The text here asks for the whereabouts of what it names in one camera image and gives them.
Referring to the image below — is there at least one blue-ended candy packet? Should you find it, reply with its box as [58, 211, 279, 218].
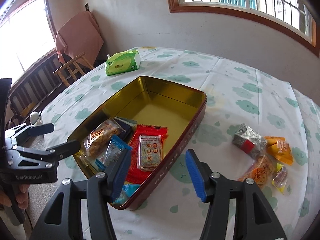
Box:
[94, 135, 132, 171]

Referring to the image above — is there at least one teal snack packet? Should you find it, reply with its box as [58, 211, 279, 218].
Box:
[113, 184, 140, 206]

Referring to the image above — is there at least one pink patterned cake packet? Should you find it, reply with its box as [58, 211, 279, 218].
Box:
[137, 135, 162, 172]

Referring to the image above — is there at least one yellow-edged clear snack packet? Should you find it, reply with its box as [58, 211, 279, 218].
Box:
[271, 163, 288, 194]

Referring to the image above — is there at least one person's left hand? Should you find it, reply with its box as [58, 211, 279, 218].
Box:
[0, 185, 30, 210]

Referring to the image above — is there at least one maroon gold toffee tin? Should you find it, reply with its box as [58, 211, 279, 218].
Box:
[68, 76, 207, 210]

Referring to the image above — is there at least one bright side window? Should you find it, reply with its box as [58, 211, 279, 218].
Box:
[1, 0, 55, 83]

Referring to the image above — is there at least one pink cloth covered furniture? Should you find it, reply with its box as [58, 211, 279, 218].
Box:
[55, 11, 104, 64]

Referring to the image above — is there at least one clear peanut snack packet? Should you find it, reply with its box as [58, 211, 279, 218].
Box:
[78, 118, 126, 166]

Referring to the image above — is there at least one wooden stool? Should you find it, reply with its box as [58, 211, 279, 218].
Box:
[53, 53, 94, 87]

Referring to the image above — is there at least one wooden framed window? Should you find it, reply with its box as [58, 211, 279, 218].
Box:
[168, 0, 319, 56]

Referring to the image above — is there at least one green tissue pack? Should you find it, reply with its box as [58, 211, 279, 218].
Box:
[105, 49, 141, 76]

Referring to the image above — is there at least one dark wooden bench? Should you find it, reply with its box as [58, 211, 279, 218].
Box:
[6, 52, 67, 128]

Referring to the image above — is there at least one grey seaweed snack packet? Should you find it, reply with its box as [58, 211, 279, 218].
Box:
[232, 124, 267, 160]

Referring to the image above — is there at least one white round object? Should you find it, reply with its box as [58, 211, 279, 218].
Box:
[29, 112, 41, 126]

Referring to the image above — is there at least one orange snack packet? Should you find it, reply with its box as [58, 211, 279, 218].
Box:
[264, 137, 293, 166]

